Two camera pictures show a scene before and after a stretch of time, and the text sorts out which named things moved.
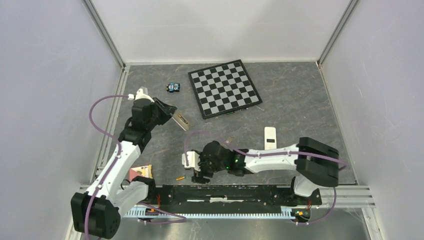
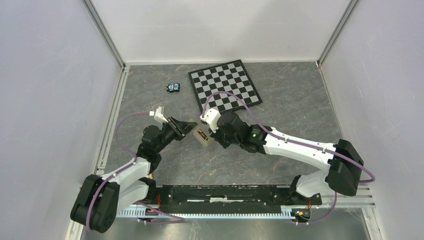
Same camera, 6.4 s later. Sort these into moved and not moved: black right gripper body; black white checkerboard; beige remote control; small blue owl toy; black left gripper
Moved: black right gripper body; black left gripper; beige remote control
Not moved: small blue owl toy; black white checkerboard
